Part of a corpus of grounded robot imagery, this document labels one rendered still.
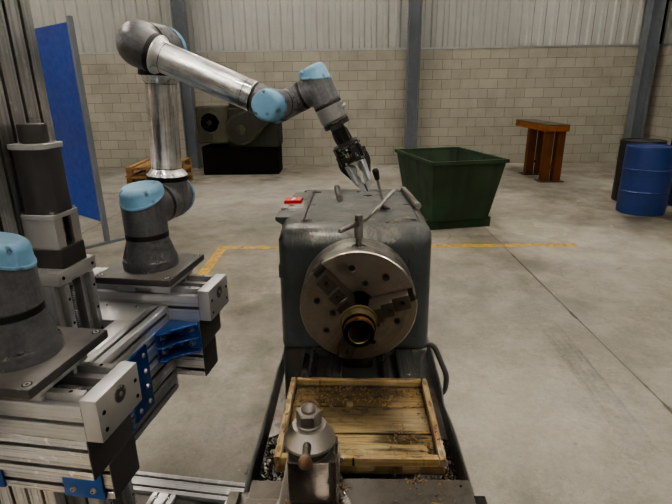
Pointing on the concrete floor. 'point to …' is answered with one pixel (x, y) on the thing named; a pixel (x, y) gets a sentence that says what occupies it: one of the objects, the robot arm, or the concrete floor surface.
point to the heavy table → (544, 148)
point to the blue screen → (72, 120)
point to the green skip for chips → (451, 184)
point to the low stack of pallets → (150, 169)
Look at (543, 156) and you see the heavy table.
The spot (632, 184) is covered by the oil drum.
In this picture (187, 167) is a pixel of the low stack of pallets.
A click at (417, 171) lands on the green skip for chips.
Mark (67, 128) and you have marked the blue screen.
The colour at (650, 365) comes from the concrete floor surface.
